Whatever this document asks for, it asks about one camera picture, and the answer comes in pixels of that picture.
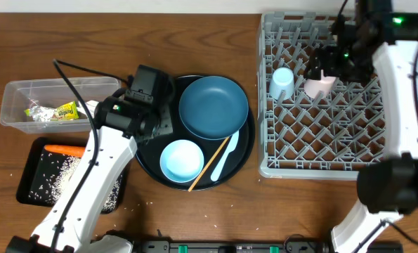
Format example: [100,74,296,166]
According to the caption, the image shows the light blue bowl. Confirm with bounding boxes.
[159,140,204,183]

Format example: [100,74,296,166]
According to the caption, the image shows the pink cup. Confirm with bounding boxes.
[304,71,337,98]

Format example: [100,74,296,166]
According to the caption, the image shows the dark blue plate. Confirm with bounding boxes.
[178,76,249,140]

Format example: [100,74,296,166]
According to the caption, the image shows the white tissue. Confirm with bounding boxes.
[77,100,99,119]

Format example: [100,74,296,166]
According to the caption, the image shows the wooden chopstick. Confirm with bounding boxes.
[188,137,230,192]

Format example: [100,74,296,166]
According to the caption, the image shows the light blue cup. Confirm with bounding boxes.
[269,67,294,100]

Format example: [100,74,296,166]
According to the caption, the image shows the light blue plastic spoon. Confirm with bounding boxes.
[210,131,240,182]

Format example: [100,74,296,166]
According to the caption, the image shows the orange carrot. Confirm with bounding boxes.
[44,145,85,157]

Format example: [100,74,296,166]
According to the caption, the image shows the yellow snack wrapper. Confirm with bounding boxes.
[25,101,79,122]

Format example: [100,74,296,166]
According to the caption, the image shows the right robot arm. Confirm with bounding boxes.
[303,0,418,252]

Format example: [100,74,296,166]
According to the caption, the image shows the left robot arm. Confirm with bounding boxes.
[6,81,176,252]

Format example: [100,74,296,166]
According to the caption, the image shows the grey dishwasher rack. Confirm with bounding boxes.
[257,12,386,180]

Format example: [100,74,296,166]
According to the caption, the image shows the round black tray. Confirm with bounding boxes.
[136,75,256,190]

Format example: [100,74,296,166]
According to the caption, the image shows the clear plastic bin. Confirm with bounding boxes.
[0,77,121,134]

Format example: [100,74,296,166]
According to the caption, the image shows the pile of white rice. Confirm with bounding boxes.
[27,154,124,214]

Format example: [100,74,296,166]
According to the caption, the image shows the black rectangular tray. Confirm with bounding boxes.
[15,136,127,215]

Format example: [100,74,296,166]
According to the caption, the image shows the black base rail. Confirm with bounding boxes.
[133,238,334,253]

